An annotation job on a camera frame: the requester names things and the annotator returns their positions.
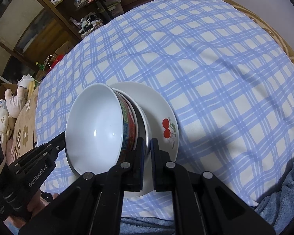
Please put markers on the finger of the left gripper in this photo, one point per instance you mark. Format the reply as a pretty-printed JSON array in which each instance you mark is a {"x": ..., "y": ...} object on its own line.
[{"x": 55, "y": 144}]

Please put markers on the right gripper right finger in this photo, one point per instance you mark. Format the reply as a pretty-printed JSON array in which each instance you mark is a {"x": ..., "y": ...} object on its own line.
[{"x": 203, "y": 204}]

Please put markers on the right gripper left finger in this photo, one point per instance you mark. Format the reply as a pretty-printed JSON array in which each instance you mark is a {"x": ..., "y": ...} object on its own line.
[{"x": 93, "y": 203}]

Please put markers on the red patterned bowl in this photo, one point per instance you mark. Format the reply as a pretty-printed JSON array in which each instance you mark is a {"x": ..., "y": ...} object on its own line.
[{"x": 101, "y": 129}]

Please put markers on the cherry plate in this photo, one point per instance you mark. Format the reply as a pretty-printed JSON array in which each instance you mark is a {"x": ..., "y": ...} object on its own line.
[{"x": 163, "y": 125}]

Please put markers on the plain white bowl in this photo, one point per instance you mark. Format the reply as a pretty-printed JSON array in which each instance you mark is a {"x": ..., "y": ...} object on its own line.
[{"x": 142, "y": 121}]

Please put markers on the person's left hand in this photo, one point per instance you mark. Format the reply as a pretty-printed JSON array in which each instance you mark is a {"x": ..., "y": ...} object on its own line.
[{"x": 36, "y": 204}]

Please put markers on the brown floral blanket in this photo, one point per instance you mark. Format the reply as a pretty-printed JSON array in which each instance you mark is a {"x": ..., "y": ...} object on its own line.
[{"x": 23, "y": 138}]

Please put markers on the white plush toy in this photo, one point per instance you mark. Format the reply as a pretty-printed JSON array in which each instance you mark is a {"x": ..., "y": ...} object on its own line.
[{"x": 13, "y": 98}]

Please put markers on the green glass bottle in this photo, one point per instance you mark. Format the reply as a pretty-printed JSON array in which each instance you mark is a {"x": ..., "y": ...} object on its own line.
[{"x": 40, "y": 66}]

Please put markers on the red paper shopping bag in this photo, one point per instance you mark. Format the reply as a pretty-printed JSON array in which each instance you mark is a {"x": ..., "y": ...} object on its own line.
[{"x": 51, "y": 61}]

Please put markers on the cardboard box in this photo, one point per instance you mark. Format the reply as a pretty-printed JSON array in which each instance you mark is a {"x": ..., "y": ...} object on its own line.
[{"x": 64, "y": 49}]

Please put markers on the blue plaid cloth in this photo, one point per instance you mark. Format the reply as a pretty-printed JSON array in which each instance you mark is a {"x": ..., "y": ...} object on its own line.
[{"x": 229, "y": 83}]

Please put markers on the wooden wardrobe with shelves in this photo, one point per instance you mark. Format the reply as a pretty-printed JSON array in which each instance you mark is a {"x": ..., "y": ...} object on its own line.
[{"x": 31, "y": 30}]

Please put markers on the wicker basket with items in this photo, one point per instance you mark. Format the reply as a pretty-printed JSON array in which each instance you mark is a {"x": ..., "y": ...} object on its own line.
[{"x": 89, "y": 24}]

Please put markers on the small cluttered side table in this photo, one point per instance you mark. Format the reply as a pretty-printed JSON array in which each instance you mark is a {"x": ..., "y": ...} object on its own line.
[{"x": 109, "y": 9}]

